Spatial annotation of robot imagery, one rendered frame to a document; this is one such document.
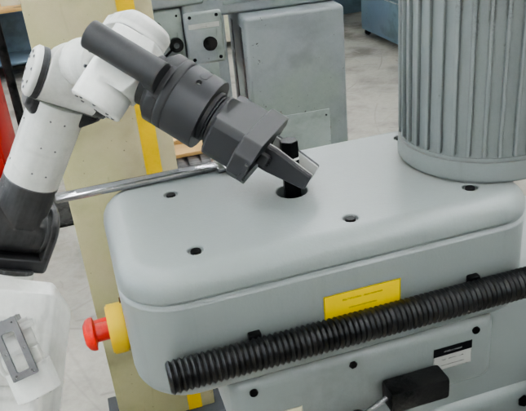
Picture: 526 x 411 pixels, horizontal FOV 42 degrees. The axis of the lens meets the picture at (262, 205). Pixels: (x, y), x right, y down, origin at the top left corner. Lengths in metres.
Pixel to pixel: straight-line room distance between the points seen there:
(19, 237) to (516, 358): 0.77
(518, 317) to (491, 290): 0.13
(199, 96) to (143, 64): 0.07
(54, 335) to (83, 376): 2.49
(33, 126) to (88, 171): 1.51
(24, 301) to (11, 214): 0.14
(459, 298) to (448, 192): 0.12
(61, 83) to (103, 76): 0.25
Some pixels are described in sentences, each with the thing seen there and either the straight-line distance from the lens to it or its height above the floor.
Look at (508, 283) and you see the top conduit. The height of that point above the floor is 1.80.
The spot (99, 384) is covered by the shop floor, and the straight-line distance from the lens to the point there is 3.60.
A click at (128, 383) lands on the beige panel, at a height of 0.27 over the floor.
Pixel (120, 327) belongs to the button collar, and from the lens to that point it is 0.83.
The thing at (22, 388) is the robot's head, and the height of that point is 1.61.
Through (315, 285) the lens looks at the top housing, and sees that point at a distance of 0.73.
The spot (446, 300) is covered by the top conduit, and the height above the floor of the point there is 1.80.
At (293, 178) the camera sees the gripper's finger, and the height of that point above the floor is 1.92.
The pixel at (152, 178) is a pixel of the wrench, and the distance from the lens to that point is 0.88.
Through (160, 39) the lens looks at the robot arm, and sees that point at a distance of 0.83.
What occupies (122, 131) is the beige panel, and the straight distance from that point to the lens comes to 2.57.
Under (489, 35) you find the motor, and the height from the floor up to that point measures 2.06.
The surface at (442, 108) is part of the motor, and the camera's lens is 0.80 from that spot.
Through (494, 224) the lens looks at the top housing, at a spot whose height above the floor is 1.86.
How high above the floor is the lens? 2.25
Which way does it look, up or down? 27 degrees down
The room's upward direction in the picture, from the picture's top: 6 degrees counter-clockwise
